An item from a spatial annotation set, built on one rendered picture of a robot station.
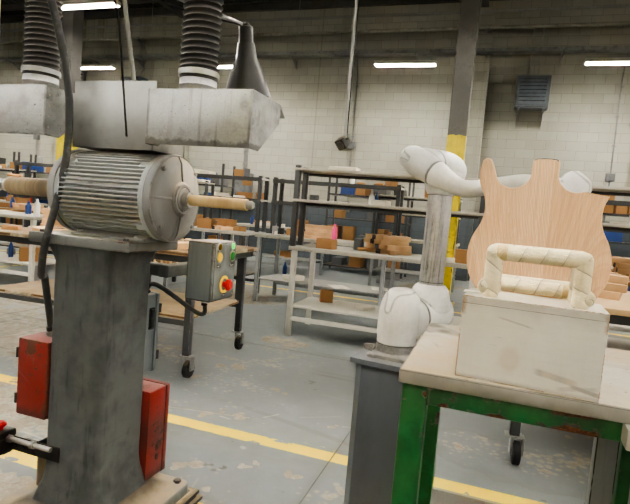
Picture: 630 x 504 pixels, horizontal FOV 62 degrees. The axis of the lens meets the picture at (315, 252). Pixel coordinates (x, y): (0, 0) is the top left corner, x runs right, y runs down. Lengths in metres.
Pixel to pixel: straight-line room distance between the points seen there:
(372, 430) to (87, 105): 1.50
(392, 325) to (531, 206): 0.80
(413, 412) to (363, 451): 1.00
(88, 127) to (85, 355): 0.66
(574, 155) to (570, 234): 11.04
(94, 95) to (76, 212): 0.34
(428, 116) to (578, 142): 3.22
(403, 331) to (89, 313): 1.11
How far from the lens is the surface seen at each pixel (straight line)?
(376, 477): 2.20
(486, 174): 1.49
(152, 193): 1.48
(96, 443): 1.74
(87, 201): 1.62
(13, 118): 1.79
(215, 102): 1.36
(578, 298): 1.13
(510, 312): 1.13
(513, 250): 1.13
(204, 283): 1.75
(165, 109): 1.43
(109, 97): 1.65
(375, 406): 2.09
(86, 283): 1.65
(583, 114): 12.66
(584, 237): 1.49
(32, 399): 1.86
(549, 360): 1.14
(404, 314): 2.04
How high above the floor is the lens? 1.25
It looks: 4 degrees down
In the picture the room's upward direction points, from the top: 5 degrees clockwise
